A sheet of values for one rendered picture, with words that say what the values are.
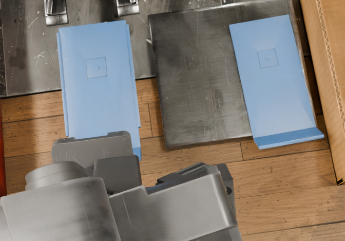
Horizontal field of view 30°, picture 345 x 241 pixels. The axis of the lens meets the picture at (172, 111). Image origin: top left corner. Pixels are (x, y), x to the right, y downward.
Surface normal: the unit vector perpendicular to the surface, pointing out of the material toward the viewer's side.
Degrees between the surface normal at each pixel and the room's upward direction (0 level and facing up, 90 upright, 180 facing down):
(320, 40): 90
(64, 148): 31
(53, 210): 19
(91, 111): 2
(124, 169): 58
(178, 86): 0
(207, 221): 4
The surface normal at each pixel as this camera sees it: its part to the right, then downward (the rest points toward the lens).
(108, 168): -0.10, -0.95
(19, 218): 0.29, -0.34
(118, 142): 0.08, 0.27
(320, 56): -0.99, 0.14
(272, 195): -0.02, -0.25
